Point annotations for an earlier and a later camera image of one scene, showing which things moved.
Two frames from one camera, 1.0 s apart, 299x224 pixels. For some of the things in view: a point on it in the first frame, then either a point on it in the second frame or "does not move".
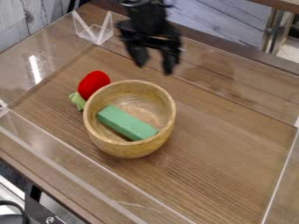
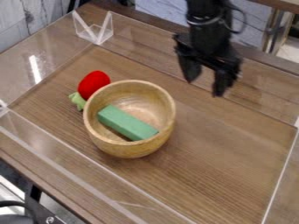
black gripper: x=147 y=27 → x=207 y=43
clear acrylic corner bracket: x=95 y=33 does not move
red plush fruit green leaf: x=92 y=80 does not move
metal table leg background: x=279 y=25 does not move
